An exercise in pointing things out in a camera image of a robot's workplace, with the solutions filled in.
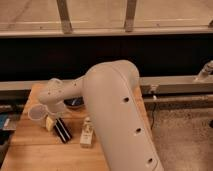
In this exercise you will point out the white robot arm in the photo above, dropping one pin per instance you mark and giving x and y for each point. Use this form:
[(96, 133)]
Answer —
[(107, 91)]

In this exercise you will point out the white plastic bottle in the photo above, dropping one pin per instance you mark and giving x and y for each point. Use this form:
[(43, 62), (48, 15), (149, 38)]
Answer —
[(86, 137)]

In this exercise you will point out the black white striped eraser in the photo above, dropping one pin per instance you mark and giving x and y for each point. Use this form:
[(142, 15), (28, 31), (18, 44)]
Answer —
[(62, 131)]

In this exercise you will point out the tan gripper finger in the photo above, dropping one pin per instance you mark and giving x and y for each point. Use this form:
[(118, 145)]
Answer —
[(49, 123)]

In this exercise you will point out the metal window frame rail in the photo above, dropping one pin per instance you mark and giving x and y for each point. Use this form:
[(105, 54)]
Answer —
[(75, 18)]

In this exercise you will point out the black round plate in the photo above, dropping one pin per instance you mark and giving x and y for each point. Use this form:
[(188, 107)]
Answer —
[(74, 102)]

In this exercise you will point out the blue object at left edge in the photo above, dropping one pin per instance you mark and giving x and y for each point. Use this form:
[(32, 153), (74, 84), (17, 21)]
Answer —
[(4, 122)]

